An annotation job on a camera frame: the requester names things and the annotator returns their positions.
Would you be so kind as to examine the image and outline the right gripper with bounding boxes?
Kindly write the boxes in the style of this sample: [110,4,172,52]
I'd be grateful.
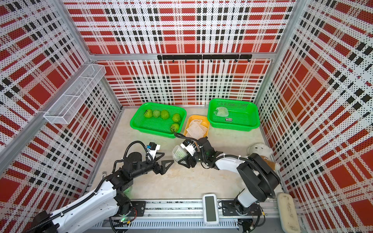
[177,150,207,169]

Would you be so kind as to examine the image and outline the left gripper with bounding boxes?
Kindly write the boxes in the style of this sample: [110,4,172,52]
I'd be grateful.
[132,152,174,179]

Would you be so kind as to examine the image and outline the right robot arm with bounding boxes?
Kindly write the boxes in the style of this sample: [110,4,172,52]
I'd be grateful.
[174,133,280,209]

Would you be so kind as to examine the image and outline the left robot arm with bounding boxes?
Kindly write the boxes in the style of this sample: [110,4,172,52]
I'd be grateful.
[27,141,174,233]

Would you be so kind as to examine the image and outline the green basket with apples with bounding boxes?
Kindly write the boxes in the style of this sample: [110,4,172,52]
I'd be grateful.
[130,103,187,138]

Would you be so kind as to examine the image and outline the yellow tray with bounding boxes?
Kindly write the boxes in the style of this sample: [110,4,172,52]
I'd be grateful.
[184,115,210,139]

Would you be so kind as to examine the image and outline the empty green basket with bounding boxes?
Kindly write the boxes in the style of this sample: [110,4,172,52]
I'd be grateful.
[207,99,260,132]

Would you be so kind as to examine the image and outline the white timer device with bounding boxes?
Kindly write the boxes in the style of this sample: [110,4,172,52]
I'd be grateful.
[203,194,219,226]

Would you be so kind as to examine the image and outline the plush toy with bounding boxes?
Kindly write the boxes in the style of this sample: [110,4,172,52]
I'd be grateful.
[246,143,281,172]

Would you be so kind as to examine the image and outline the black hook rail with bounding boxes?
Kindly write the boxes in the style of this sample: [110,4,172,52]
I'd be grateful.
[157,54,253,62]

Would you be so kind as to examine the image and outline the clear wall shelf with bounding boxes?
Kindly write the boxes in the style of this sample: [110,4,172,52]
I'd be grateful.
[44,64,106,125]

